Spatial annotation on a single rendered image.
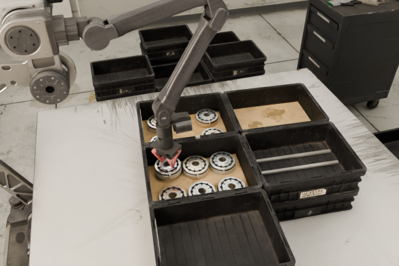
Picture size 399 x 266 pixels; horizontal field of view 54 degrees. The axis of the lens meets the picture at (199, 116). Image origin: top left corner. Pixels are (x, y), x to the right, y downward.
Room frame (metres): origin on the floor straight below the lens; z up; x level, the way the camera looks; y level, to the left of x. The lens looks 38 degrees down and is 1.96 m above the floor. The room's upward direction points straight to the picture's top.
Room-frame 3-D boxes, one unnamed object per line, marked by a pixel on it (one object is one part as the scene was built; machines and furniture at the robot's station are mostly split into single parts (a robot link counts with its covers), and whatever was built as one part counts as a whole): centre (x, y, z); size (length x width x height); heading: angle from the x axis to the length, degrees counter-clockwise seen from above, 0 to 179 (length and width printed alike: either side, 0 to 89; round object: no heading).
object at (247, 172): (1.03, 0.00, 0.87); 0.40 x 0.30 x 0.11; 101
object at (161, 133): (1.08, 0.12, 1.06); 0.07 x 0.06 x 0.07; 107
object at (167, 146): (1.08, 0.13, 1.00); 0.10 x 0.07 x 0.07; 56
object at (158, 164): (1.08, 0.12, 0.88); 0.10 x 0.10 x 0.01
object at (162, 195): (0.94, 0.10, 0.86); 0.10 x 0.10 x 0.01
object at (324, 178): (1.10, -0.39, 0.92); 0.40 x 0.30 x 0.02; 101
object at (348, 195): (1.10, -0.39, 0.76); 0.40 x 0.30 x 0.12; 101
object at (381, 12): (2.72, -1.17, 0.45); 0.60 x 0.45 x 0.90; 106
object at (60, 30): (1.06, 0.40, 1.45); 0.09 x 0.08 x 0.12; 16
